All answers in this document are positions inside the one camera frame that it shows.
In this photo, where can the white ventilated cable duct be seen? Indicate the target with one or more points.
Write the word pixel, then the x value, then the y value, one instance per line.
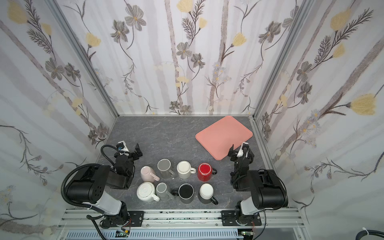
pixel 177 234

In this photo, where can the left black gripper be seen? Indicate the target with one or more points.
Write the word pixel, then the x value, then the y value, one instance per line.
pixel 130 154

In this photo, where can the black mounting plate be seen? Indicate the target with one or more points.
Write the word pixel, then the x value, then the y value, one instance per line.
pixel 136 218
pixel 229 217

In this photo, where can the aluminium corner post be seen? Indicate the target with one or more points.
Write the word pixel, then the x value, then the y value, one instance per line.
pixel 287 47
pixel 81 53

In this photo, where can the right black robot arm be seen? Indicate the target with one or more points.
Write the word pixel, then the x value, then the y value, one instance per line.
pixel 267 190

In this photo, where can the white ribbed-base mug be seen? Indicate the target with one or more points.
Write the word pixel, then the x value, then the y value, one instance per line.
pixel 146 192

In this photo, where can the white mug red inside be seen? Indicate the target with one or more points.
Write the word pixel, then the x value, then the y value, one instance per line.
pixel 185 169

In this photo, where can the small grey mug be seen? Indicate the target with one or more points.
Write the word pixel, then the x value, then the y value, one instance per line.
pixel 163 192

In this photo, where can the black mug grey rim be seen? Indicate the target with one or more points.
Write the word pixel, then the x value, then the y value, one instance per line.
pixel 185 192

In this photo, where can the left aluminium corner post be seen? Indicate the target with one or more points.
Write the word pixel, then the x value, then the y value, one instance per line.
pixel 81 53

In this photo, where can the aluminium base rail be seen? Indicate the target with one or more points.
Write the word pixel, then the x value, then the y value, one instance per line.
pixel 211 219

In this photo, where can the pink plastic tray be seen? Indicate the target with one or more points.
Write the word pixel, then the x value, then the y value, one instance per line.
pixel 219 137

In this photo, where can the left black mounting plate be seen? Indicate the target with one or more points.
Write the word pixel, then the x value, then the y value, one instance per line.
pixel 136 218

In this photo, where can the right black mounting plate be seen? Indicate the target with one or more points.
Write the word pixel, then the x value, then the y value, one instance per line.
pixel 229 217

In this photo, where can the red mug black handle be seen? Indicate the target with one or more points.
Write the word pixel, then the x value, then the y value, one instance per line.
pixel 205 172

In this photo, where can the tall grey mug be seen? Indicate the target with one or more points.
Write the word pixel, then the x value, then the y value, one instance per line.
pixel 165 168

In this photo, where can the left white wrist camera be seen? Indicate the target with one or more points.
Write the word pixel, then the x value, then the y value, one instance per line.
pixel 122 147

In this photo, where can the right aluminium corner post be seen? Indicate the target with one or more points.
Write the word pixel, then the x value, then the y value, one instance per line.
pixel 287 47

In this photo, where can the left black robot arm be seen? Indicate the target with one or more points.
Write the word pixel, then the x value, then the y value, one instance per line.
pixel 85 187

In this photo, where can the black mug white base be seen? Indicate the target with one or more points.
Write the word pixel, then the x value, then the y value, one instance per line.
pixel 206 195

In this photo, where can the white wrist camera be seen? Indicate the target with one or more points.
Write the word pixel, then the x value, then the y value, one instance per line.
pixel 122 147
pixel 243 150

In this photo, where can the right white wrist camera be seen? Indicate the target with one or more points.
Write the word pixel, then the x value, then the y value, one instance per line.
pixel 243 150

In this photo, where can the pale pink mug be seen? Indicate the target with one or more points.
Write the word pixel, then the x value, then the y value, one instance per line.
pixel 148 174

